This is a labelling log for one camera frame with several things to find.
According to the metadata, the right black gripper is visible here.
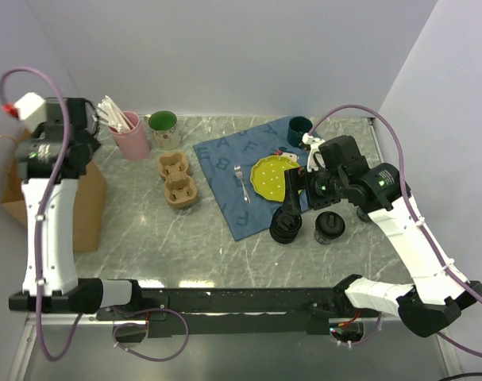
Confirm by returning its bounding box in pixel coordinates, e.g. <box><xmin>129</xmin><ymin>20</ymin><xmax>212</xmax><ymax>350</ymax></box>
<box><xmin>281</xmin><ymin>162</ymin><xmax>346</xmax><ymax>214</ymax></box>

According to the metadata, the stack of black lids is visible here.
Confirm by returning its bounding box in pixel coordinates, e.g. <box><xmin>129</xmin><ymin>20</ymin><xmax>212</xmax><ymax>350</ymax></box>
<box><xmin>269</xmin><ymin>207</ymin><xmax>302</xmax><ymax>244</ymax></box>

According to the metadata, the brown paper bag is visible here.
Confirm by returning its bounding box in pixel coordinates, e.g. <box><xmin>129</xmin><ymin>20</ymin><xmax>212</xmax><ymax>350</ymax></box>
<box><xmin>0</xmin><ymin>129</ymin><xmax>108</xmax><ymax>253</ymax></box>

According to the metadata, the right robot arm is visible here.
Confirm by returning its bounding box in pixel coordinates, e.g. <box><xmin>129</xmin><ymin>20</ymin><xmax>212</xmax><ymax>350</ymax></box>
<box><xmin>270</xmin><ymin>134</ymin><xmax>482</xmax><ymax>337</ymax></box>

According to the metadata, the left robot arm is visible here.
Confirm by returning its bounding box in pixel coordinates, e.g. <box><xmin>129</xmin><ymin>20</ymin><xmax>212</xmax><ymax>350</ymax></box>
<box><xmin>9</xmin><ymin>92</ymin><xmax>144</xmax><ymax>319</ymax></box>

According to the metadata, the yellow green dotted plate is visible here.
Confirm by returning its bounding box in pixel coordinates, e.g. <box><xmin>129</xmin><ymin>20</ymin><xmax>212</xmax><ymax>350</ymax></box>
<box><xmin>250</xmin><ymin>155</ymin><xmax>299</xmax><ymax>202</ymax></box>

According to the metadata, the small santa figurine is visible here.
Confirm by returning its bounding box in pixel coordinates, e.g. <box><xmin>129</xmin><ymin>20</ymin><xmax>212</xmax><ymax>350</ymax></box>
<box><xmin>274</xmin><ymin>147</ymin><xmax>299</xmax><ymax>162</ymax></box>

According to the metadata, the dark teal mug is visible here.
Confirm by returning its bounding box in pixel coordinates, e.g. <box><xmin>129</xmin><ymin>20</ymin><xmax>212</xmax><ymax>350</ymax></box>
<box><xmin>287</xmin><ymin>116</ymin><xmax>313</xmax><ymax>147</ymax></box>

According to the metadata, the silver fork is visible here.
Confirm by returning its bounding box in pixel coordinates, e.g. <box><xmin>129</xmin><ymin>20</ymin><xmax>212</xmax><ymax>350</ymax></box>
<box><xmin>233</xmin><ymin>165</ymin><xmax>251</xmax><ymax>205</ymax></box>

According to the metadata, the blue letter print cloth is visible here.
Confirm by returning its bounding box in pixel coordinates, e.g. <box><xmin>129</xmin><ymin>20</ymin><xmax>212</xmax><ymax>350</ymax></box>
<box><xmin>194</xmin><ymin>117</ymin><xmax>308</xmax><ymax>241</ymax></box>

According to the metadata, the cardboard cup carrier tray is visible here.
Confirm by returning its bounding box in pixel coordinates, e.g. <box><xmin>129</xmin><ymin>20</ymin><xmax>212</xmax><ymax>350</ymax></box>
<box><xmin>157</xmin><ymin>151</ymin><xmax>198</xmax><ymax>209</ymax></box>

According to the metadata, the green inside ceramic mug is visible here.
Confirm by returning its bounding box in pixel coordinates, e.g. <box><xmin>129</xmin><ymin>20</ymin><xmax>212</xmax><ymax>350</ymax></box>
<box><xmin>144</xmin><ymin>110</ymin><xmax>181</xmax><ymax>151</ymax></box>

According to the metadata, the pink straw holder cup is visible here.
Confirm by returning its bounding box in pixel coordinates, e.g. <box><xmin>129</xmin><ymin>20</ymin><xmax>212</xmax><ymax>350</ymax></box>
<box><xmin>110</xmin><ymin>111</ymin><xmax>150</xmax><ymax>161</ymax></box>

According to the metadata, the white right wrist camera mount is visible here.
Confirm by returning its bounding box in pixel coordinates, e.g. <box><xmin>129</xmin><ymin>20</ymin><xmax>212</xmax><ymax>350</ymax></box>
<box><xmin>302</xmin><ymin>133</ymin><xmax>326</xmax><ymax>172</ymax></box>

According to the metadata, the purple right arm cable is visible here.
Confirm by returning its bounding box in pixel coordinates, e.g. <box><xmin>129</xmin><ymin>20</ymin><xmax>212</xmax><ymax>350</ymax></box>
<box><xmin>310</xmin><ymin>104</ymin><xmax>482</xmax><ymax>360</ymax></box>

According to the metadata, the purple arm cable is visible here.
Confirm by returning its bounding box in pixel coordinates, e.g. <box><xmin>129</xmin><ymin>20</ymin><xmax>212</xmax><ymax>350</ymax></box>
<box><xmin>0</xmin><ymin>67</ymin><xmax>85</xmax><ymax>361</ymax></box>
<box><xmin>310</xmin><ymin>104</ymin><xmax>482</xmax><ymax>360</ymax></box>

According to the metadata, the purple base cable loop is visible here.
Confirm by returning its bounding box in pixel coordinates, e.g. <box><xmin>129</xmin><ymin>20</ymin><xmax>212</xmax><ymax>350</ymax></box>
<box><xmin>112</xmin><ymin>309</ymin><xmax>190</xmax><ymax>362</ymax></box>

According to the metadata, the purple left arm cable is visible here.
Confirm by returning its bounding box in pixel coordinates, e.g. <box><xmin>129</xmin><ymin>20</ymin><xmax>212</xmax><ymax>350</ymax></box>
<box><xmin>0</xmin><ymin>67</ymin><xmax>85</xmax><ymax>361</ymax></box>

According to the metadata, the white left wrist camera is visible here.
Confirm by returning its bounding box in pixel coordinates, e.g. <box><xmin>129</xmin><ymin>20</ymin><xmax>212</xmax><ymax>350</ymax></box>
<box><xmin>2</xmin><ymin>92</ymin><xmax>46</xmax><ymax>133</ymax></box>

